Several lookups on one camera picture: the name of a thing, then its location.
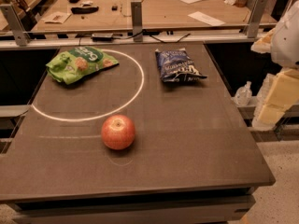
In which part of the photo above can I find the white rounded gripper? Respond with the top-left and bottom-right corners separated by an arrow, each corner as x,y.
250,1 -> 299,131

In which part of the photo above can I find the green rice chip bag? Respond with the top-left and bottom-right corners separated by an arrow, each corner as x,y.
46,47 -> 119,85

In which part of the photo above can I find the blue chip bag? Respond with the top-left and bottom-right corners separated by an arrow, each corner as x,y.
155,49 -> 206,83

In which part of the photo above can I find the clear sanitizer bottle near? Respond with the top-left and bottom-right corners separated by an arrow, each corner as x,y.
234,81 -> 252,106

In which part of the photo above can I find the white paper sheet small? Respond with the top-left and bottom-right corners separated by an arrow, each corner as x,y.
189,11 -> 224,26

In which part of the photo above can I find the red apple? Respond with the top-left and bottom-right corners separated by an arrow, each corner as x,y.
101,115 -> 135,150

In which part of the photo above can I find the black power adapter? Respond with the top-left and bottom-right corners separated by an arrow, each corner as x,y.
92,33 -> 113,42

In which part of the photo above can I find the black device on table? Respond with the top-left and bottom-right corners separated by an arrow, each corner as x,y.
71,7 -> 99,14

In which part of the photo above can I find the wooden back table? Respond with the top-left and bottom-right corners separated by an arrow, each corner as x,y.
31,0 -> 278,35

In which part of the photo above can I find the paper card with print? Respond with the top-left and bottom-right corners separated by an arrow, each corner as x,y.
42,11 -> 71,24

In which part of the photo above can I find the right metal bracket post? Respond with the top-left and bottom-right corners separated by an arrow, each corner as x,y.
245,0 -> 268,38

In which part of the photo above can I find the metal bracket post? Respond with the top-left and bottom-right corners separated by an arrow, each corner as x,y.
245,0 -> 268,38
0,4 -> 30,47
131,1 -> 143,42

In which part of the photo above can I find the black cable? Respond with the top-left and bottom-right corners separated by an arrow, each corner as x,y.
78,30 -> 192,46

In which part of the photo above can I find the middle metal bracket post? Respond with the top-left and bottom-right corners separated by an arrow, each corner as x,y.
131,1 -> 143,42

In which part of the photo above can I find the left metal bracket post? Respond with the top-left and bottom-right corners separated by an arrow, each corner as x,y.
0,4 -> 30,47

